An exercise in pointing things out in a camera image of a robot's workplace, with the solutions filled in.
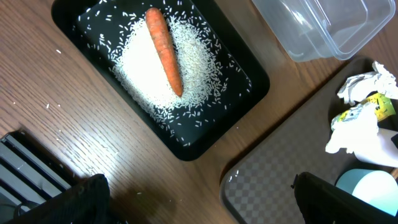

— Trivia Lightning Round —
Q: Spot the light blue bowl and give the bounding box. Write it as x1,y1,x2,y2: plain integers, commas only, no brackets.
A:
335,169,397,217

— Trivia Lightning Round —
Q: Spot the white paper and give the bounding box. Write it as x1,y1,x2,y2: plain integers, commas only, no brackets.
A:
337,61,397,106

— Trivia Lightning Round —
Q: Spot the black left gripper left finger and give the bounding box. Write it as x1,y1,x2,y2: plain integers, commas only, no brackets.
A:
6,174,127,224

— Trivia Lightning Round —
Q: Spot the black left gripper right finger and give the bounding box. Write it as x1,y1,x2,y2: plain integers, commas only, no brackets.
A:
291,172,397,224

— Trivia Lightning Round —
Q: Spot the brown serving tray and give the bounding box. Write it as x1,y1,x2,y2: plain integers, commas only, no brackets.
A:
220,56,393,223

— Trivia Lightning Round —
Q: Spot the pile of white rice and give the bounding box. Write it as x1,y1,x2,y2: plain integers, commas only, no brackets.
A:
111,7,220,114

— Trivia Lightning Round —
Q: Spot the white napkin wrapper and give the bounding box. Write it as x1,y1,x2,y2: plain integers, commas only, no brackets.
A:
325,102,379,154

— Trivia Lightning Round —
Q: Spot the pink plastic cup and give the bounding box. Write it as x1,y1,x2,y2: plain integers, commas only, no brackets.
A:
354,128,397,168

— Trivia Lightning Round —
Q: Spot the orange carrot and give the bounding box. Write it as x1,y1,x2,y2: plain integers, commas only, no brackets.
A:
146,7,183,97

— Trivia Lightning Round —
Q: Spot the black shallow tray bin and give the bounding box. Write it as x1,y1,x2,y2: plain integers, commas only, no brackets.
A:
52,0,270,161

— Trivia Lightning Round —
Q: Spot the clear plastic bin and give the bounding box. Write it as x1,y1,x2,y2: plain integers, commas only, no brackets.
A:
253,0,396,62

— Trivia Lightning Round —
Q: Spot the yellow green snack wrapper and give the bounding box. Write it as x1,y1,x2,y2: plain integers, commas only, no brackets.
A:
361,93,396,122

